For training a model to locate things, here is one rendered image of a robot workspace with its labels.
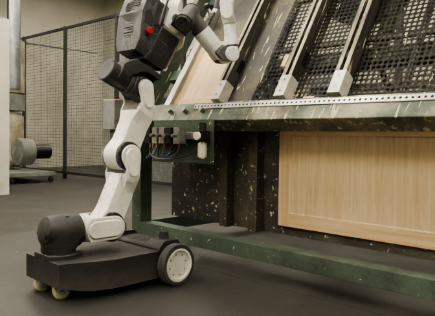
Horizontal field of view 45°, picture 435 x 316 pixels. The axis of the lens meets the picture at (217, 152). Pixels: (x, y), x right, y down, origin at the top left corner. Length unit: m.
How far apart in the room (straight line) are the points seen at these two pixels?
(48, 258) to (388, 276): 1.43
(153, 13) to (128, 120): 0.55
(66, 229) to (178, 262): 0.56
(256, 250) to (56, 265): 0.96
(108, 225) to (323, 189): 1.06
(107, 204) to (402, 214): 1.36
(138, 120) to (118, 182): 0.32
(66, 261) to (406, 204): 1.50
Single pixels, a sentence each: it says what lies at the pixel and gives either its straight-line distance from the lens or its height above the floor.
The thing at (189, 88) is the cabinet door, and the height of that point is 1.00.
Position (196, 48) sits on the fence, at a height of 1.27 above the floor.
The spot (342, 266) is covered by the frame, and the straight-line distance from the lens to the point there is 2.38.
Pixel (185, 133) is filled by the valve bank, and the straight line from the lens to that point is 2.84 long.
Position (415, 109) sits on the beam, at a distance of 2.17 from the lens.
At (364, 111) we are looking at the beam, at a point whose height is 0.83.
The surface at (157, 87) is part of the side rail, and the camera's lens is 3.41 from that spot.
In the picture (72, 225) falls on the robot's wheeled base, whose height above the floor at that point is 0.31.
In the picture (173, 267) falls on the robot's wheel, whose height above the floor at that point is 0.09.
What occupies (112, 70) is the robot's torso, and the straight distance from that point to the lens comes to 2.55.
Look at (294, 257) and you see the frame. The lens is 2.52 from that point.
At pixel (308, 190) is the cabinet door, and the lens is 2.69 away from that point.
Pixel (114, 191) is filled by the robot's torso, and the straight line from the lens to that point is 2.56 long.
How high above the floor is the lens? 0.72
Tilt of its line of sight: 2 degrees down
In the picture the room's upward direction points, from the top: 1 degrees clockwise
